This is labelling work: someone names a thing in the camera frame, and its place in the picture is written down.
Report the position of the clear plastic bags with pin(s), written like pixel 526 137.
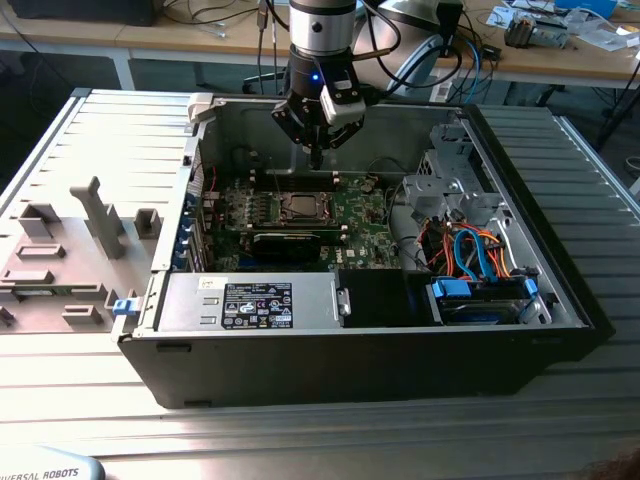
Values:
pixel 607 37

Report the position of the black graphics card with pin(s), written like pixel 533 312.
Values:
pixel 287 247

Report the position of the hard disk in blue carrier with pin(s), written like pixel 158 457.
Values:
pixel 452 290

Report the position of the black PC case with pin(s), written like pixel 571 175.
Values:
pixel 325 370

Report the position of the finned CPU cooler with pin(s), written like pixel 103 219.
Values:
pixel 520 32

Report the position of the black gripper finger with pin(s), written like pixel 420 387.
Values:
pixel 342 134
pixel 295 120

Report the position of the grey parts rack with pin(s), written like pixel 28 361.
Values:
pixel 107 225

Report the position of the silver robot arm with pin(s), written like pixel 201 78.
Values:
pixel 322 30

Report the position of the silver metal box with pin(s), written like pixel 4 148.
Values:
pixel 550 35

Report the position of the blue box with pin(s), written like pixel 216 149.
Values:
pixel 585 6

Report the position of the light wooden desk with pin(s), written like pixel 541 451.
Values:
pixel 550 62
pixel 165 40

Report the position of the white plastic case latch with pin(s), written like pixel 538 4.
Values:
pixel 202 106

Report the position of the silver CPU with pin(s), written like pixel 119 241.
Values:
pixel 305 202

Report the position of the small blue plastic clip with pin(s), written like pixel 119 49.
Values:
pixel 124 306

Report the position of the person's brown hair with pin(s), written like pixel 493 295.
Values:
pixel 622 465

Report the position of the metal disk bay cage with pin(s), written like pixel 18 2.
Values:
pixel 450 187

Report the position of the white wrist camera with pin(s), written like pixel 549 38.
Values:
pixel 345 107

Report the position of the silver power supply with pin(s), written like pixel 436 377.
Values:
pixel 190 300

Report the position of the CPU socket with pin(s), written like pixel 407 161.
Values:
pixel 278 207

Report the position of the green motherboard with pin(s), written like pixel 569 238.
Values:
pixel 370 230

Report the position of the black monitor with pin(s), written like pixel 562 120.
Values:
pixel 80 12

